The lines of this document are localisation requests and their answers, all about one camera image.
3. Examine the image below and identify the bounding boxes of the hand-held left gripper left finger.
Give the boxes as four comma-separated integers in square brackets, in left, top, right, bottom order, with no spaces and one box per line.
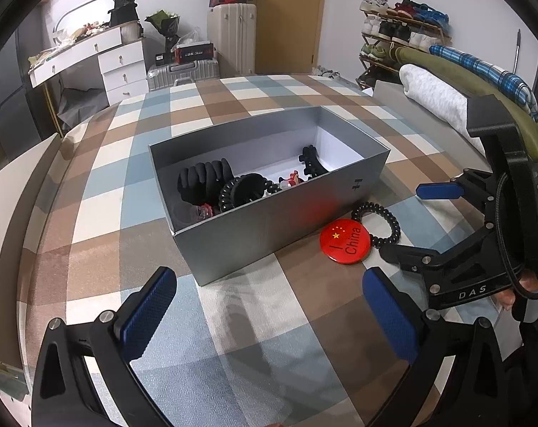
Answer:
[31,266,179,427]

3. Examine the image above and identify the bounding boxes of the silver cardboard box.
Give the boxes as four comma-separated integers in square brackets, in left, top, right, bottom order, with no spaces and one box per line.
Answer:
[148,105,391,286]

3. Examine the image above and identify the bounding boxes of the wooden door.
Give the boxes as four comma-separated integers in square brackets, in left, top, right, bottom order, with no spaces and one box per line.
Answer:
[251,0,329,76]

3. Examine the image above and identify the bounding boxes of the dark refrigerator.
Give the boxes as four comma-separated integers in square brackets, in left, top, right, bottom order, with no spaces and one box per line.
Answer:
[0,31,35,179]

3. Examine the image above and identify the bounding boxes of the white desk with drawers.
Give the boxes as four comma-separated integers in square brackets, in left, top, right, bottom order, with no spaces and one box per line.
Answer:
[28,24,150,106]

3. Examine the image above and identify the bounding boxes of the black claw hair clip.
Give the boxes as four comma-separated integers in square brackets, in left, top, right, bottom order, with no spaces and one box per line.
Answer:
[228,172,281,207]

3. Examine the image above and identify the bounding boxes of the clutter of small desk items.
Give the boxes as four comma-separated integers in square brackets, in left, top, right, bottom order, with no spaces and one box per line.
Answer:
[30,21,115,62]

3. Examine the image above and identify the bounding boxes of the arched mirror frame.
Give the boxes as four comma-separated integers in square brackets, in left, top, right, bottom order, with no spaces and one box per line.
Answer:
[52,0,116,46]

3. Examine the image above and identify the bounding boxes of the silver suitcase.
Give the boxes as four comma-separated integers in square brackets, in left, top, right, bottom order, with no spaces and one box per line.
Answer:
[147,59,221,93]

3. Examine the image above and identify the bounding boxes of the beige bed board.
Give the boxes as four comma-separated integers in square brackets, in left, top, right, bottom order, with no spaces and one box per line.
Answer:
[0,132,61,368]

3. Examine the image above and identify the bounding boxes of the blue plaid blanket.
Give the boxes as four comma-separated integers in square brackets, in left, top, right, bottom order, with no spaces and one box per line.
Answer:
[428,44,538,122]

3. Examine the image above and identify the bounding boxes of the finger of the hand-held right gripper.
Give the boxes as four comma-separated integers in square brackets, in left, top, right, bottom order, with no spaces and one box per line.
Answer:
[378,223,495,286]
[416,168,497,206]

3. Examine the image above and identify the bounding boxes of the dark cloth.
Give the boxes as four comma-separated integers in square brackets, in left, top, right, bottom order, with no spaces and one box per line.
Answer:
[57,86,110,131]

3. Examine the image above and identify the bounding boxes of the green rolled blanket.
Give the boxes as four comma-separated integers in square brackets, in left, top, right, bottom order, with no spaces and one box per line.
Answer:
[393,46,538,159]

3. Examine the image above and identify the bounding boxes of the black box red label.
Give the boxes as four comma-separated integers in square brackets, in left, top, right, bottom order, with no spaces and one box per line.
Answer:
[174,42,216,63]

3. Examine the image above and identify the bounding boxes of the beige upright suitcase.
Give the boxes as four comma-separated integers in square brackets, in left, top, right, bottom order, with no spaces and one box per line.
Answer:
[207,3,257,80]

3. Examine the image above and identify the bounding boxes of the white fluffy blanket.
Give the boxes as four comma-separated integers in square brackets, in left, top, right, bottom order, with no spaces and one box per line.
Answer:
[399,63,493,153]

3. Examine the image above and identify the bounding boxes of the person's right hand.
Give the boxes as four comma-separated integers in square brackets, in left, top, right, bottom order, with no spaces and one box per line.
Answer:
[499,275,538,312]

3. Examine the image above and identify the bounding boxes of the checked bed sheet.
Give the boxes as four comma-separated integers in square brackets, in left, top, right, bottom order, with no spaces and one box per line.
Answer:
[0,73,524,427]

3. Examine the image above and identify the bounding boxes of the white ribbed bin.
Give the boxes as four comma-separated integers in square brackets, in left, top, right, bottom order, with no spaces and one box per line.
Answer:
[119,22,142,43]

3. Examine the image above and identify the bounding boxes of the dark flower bouquet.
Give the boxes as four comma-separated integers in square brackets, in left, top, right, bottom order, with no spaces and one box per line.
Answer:
[145,9,182,51]

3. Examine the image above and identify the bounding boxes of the black wavy hair clip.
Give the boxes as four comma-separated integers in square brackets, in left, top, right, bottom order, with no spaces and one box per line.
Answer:
[297,144,334,179]

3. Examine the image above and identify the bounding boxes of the black bag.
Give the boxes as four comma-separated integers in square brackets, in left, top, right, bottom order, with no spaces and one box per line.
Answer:
[108,0,140,28]

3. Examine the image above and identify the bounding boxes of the shoe rack with shoes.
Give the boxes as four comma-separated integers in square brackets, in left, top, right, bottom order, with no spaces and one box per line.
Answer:
[356,0,452,92]

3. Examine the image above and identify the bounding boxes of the red round badge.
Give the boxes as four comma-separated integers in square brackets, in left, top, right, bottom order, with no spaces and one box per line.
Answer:
[319,220,369,260]

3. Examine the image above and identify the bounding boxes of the large black claw clip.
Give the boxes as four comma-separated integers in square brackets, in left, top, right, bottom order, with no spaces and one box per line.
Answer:
[177,158,234,206]

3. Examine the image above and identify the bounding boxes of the clear pink hair clip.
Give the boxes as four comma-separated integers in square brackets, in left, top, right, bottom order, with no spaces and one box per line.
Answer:
[174,202,214,226]

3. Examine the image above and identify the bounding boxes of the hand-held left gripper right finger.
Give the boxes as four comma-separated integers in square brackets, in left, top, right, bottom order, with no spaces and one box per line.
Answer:
[362,267,510,427]

